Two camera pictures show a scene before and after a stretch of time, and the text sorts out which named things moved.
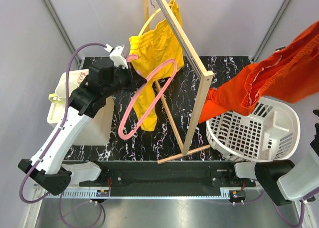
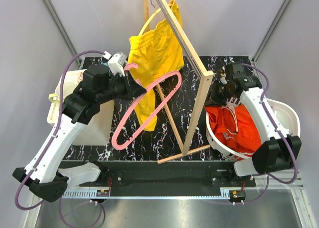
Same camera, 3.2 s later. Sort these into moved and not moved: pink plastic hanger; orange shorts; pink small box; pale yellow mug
Moved: orange shorts; pink plastic hanger
Not moved: pink small box; pale yellow mug
